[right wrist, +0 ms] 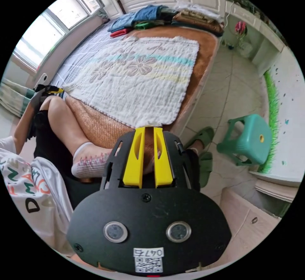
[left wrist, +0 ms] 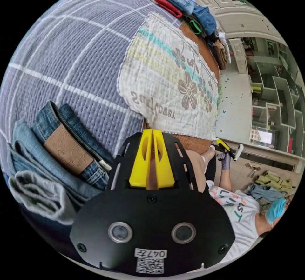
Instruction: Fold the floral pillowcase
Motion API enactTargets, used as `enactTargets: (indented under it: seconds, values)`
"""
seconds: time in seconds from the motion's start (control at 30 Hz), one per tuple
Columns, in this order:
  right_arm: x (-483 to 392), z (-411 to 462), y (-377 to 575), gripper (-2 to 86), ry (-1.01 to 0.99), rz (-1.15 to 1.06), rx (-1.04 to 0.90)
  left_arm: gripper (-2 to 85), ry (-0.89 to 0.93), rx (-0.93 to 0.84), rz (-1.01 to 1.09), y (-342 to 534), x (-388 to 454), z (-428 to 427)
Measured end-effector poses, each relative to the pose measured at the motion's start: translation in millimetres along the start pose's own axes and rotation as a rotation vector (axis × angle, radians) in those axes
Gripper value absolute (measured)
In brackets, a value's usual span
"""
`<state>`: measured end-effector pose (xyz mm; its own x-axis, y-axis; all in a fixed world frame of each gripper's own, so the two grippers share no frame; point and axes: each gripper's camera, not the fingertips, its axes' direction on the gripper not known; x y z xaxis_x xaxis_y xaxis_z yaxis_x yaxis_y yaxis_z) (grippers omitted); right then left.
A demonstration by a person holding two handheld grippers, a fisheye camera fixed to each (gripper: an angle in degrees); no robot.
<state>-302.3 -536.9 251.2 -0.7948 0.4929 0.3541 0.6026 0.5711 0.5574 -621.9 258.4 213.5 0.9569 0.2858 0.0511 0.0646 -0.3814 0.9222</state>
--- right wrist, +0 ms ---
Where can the person's body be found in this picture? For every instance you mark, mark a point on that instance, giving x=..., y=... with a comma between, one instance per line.
x=64, y=122

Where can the bed with woven mat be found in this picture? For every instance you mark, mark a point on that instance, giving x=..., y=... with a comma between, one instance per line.
x=95, y=120

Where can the white floral pillowcase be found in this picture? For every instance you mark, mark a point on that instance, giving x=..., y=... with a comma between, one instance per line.
x=133, y=87

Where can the striped cloth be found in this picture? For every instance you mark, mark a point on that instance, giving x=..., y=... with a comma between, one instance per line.
x=13, y=96

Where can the pile of clothes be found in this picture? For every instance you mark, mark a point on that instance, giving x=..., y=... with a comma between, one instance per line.
x=133, y=19

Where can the light wooden drawer cabinet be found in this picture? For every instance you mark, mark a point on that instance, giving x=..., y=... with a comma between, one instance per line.
x=243, y=222

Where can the stack of folded blankets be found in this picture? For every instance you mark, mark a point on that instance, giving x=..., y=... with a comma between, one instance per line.
x=197, y=19

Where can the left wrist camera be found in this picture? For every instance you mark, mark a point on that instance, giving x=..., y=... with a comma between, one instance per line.
x=43, y=79

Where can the green plastic stool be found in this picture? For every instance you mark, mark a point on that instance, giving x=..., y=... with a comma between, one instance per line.
x=247, y=139

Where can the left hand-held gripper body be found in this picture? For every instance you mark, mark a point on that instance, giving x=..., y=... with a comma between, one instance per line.
x=42, y=88

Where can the person's left hand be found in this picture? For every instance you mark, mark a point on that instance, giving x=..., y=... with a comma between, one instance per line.
x=38, y=100

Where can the white desk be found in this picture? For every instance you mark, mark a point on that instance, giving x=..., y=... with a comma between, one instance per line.
x=259, y=39

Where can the person's left forearm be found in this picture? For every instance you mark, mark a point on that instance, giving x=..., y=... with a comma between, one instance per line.
x=22, y=125

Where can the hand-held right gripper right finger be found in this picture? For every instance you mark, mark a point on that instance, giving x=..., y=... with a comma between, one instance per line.
x=163, y=165

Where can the green slipper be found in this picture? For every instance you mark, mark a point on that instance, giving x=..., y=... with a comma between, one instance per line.
x=206, y=169

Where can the window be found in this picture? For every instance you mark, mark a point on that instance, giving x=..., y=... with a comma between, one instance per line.
x=54, y=25

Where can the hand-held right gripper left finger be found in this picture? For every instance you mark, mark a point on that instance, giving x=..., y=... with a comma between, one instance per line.
x=133, y=165

